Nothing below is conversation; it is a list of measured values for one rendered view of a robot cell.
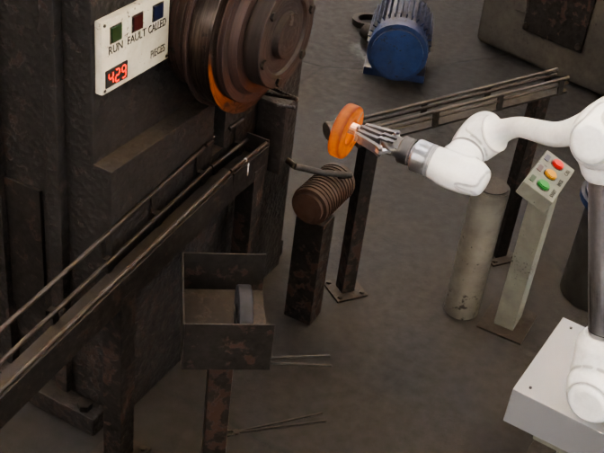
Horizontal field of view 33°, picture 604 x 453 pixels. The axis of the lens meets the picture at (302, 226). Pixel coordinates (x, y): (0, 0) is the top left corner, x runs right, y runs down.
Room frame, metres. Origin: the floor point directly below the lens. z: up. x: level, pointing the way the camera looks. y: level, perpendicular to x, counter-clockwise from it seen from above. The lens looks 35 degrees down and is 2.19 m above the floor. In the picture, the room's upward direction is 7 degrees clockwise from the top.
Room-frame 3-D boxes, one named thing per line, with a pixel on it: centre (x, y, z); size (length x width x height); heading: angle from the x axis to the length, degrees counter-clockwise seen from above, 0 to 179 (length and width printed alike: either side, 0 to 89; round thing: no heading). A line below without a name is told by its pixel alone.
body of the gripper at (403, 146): (2.37, -0.23, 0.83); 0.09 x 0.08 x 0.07; 65
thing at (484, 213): (2.76, -0.58, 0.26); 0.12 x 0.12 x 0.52
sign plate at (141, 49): (2.16, 0.45, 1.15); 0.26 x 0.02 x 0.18; 155
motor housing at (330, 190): (2.66, -0.06, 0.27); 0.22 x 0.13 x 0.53; 155
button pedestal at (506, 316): (2.73, -0.75, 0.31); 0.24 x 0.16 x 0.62; 155
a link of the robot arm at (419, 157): (2.34, -0.30, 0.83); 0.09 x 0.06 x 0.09; 155
